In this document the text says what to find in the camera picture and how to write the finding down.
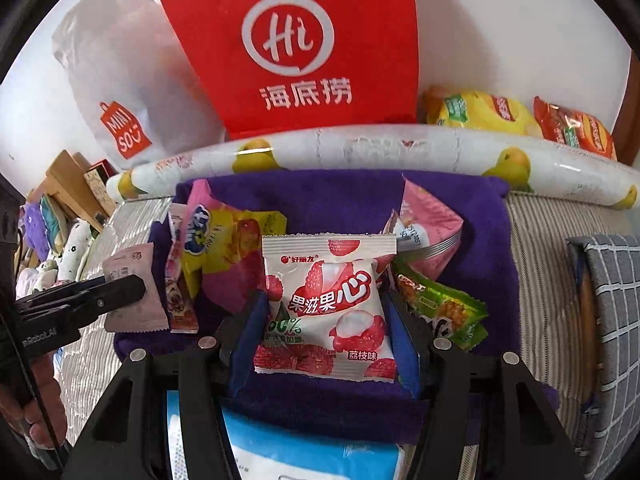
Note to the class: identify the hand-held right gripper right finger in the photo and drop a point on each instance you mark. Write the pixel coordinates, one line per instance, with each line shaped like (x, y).
(407, 355)

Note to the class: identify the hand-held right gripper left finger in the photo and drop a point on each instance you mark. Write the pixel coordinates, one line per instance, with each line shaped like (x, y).
(247, 350)

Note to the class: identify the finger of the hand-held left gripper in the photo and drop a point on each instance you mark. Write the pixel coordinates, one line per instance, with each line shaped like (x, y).
(115, 295)
(75, 285)

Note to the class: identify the pale pink small snack packet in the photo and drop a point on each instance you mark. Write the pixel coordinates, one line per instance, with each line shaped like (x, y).
(147, 312)

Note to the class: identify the green snack packet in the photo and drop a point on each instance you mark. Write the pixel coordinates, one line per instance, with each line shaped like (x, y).
(450, 310)

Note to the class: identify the white red fruit snack packet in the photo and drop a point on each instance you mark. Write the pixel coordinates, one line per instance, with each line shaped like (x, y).
(325, 305)

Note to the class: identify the person's left hand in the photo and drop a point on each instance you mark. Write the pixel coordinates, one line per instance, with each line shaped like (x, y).
(45, 395)

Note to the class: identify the white plush toy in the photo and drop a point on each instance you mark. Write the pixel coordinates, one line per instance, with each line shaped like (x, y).
(75, 250)

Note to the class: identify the slim pink brown snack packet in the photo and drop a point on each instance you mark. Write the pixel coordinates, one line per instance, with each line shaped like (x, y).
(180, 310)

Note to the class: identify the purple plush toy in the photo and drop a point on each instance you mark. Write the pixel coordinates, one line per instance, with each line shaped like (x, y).
(35, 230)

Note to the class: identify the dark patterned box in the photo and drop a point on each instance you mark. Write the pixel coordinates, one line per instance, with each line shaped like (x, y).
(100, 185)

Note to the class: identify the brown cardboard box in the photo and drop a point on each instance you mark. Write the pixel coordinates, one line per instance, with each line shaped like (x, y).
(65, 175)

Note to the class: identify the yellow and pink snack packet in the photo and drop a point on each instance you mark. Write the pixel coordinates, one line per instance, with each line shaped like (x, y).
(225, 240)

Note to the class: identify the blue and white box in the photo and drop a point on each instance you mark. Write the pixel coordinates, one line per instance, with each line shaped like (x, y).
(310, 452)

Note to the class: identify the pink triangular snack packet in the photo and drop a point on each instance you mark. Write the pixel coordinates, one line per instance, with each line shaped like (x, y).
(425, 225)

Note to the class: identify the purple towel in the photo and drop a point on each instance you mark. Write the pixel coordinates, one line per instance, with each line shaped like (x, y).
(340, 200)

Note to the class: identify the lemon print white bolster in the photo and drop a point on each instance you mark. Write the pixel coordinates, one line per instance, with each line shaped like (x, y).
(400, 152)

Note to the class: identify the grey checked cushion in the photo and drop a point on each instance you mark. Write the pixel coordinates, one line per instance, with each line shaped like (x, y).
(615, 310)

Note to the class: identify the white plastic bag orange label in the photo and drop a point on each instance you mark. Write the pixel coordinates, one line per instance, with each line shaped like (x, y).
(125, 60)

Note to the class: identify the red paper bag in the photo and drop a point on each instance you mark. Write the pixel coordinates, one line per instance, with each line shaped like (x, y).
(210, 60)

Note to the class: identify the yellow snack bag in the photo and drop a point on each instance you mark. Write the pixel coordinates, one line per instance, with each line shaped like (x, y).
(480, 110)

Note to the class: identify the orange snack bag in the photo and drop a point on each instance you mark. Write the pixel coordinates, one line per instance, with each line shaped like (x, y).
(575, 130)

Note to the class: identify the brown wooden frame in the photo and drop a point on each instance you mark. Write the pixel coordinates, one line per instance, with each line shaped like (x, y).
(630, 125)

